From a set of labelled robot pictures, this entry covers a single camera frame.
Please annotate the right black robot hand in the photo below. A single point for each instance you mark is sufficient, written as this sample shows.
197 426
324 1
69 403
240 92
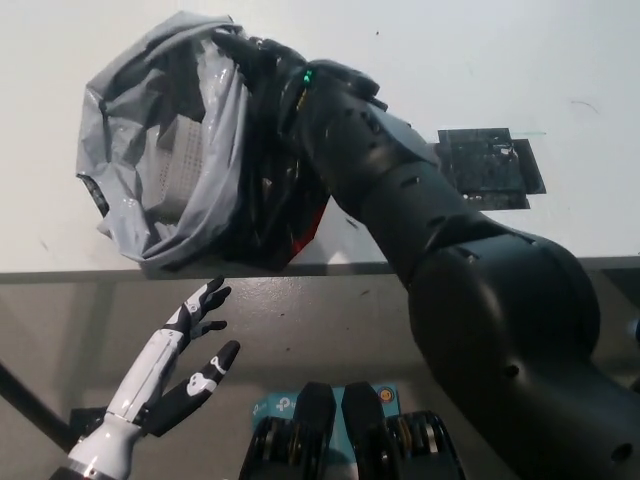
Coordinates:
265 65

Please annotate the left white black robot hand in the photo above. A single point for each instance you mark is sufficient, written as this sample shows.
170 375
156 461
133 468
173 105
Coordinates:
150 370

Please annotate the grey perforated rectangular container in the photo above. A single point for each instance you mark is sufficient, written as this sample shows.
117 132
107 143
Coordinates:
185 165

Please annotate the grey plastic bag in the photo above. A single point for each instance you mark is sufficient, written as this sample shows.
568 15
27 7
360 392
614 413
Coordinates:
130 100

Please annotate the teal box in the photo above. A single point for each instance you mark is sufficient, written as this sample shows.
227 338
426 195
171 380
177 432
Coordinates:
275 405

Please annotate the black ribbed robot body block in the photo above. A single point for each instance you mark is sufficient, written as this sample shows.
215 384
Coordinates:
310 430
370 430

